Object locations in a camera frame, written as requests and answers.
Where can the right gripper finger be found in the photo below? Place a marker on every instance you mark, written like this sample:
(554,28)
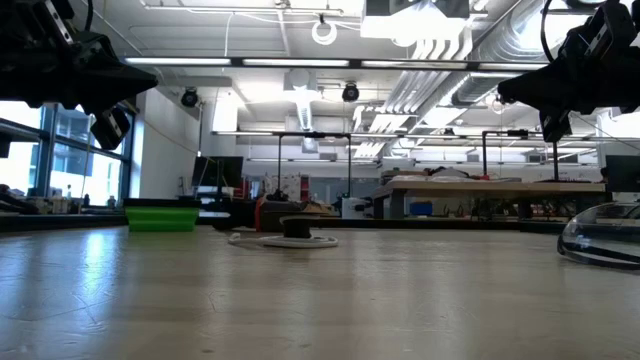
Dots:
(542,84)
(542,102)

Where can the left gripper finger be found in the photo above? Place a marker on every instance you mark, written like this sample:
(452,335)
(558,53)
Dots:
(117,96)
(117,67)

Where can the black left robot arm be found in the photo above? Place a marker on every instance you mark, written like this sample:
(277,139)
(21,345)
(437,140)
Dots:
(22,80)

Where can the black ceiling spotlight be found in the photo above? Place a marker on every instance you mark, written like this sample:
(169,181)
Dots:
(350,93)
(190,98)

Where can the wooden workbench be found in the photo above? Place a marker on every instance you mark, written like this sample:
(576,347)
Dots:
(500,187)

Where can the black monitor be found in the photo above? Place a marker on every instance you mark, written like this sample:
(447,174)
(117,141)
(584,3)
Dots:
(217,172)
(622,172)

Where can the green square bin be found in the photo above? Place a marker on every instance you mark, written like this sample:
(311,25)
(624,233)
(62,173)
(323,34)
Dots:
(160,220)

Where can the clear safety glasses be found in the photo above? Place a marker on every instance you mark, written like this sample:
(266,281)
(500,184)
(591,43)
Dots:
(595,227)

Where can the ceiling air unit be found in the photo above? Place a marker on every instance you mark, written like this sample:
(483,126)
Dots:
(410,27)

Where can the blue bin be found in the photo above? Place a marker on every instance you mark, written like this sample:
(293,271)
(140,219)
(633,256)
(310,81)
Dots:
(421,208)

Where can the black beam with light strips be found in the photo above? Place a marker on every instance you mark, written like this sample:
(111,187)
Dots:
(355,64)

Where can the dark bag with red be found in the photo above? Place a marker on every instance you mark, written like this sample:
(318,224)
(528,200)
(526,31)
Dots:
(265,215)

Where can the white container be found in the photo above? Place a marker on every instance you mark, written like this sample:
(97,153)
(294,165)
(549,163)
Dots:
(355,207)

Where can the black gantry frame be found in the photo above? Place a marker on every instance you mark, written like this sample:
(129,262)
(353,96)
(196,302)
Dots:
(312,135)
(520,133)

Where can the silver spiral duct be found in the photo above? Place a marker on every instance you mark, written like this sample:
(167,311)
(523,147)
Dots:
(515,35)

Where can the flat silver duct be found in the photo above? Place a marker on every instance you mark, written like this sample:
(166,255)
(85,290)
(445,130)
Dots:
(475,90)

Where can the white ceiling duct fitting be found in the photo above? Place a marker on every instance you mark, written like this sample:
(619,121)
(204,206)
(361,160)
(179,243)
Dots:
(302,100)

